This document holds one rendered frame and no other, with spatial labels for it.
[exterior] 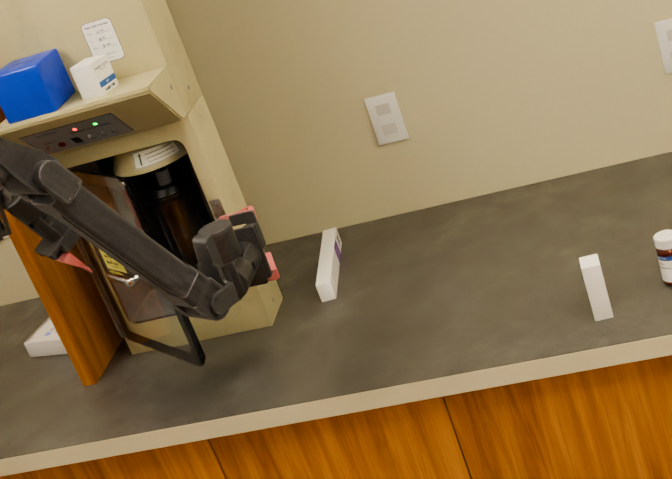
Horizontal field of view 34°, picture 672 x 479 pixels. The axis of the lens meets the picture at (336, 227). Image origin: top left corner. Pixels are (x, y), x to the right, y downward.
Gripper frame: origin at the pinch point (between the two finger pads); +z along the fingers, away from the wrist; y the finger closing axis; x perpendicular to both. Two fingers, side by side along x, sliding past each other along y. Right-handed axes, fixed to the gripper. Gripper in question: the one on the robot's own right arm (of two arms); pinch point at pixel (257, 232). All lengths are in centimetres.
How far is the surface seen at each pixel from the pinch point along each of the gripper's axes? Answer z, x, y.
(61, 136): 4.6, 31.0, 25.4
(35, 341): 20, 66, -22
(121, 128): 6.8, 20.2, 23.3
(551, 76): 55, -54, -3
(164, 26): 17.1, 9.2, 37.1
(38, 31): 11, 30, 44
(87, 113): 0.9, 22.4, 29.2
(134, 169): 13.4, 24.3, 13.0
